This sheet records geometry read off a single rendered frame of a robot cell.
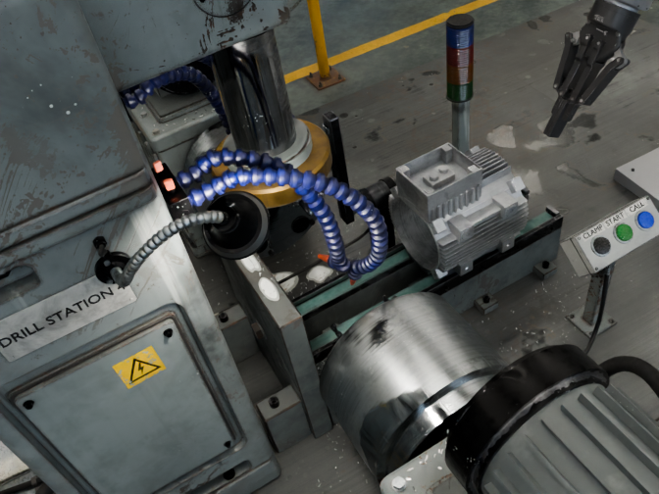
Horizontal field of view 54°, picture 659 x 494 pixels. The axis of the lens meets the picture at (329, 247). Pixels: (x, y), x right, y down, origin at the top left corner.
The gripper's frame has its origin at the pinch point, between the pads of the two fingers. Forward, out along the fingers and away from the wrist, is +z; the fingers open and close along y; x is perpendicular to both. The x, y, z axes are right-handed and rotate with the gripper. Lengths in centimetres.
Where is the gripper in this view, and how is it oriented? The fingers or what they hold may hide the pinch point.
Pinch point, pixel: (560, 118)
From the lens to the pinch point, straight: 124.3
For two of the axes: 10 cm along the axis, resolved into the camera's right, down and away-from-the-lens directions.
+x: 8.2, -0.3, 5.6
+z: -3.1, 8.2, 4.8
